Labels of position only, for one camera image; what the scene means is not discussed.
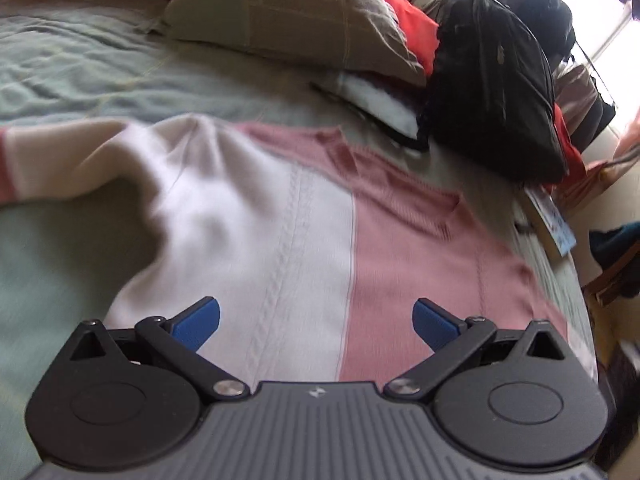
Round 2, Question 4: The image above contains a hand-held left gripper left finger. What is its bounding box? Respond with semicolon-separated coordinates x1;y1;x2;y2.
69;296;251;403

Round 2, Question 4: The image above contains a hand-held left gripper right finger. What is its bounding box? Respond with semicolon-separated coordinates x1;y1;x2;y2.
384;298;571;404

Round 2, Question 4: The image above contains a pink and white sweater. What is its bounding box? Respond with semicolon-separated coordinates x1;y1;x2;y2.
0;114;596;386

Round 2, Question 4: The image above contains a dark clothes pile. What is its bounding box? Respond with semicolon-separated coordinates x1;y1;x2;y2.
505;0;576;61

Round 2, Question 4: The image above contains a wooden chair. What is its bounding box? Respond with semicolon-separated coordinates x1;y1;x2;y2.
582;255;640;307

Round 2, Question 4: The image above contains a dark blue garment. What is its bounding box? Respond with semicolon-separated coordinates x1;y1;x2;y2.
589;225;640;271

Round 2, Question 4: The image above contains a white and black flat pouch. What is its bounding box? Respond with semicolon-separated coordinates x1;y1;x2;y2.
310;70;431;152

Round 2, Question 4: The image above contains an orange patterned curtain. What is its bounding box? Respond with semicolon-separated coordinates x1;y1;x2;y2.
565;110;640;211

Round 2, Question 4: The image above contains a black backpack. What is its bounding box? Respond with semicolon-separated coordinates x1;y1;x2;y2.
417;0;571;183

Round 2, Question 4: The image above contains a red pillow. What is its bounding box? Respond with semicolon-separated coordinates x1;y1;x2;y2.
375;0;586;171

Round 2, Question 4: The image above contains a grey-green checked pillow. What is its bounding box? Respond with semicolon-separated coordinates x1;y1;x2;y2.
150;0;428;86

